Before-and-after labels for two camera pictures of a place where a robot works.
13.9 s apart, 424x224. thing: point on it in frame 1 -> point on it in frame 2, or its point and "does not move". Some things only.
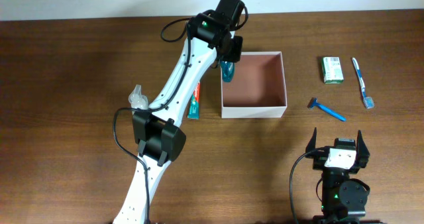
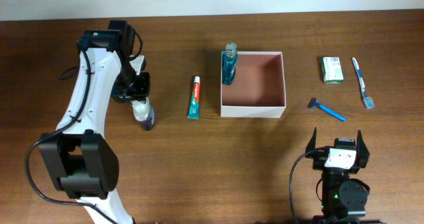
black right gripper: x=318 y=162 does not move
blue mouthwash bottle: x=227 y=70 does not move
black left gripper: x=234 y=52 -> x=133 y=87
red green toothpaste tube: x=193 y=108 does not move
